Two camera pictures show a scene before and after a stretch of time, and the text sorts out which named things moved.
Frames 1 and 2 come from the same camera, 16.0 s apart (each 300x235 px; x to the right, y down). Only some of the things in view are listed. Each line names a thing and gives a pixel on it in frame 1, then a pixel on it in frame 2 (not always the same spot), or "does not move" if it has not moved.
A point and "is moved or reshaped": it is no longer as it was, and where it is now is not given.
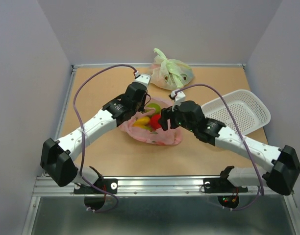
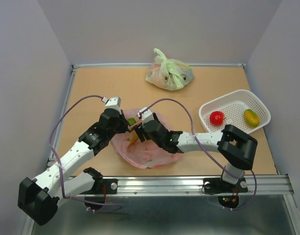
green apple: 155,105 -> 131,121
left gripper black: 142,106 -> 125,123
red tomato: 154,122 is moved or reshaped
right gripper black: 166,113 -> 139,129
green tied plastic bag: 167,74 does not move
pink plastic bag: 171,136 is moved or reshaped
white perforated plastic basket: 249,112 does not move
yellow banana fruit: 143,123 is moved or reshaped
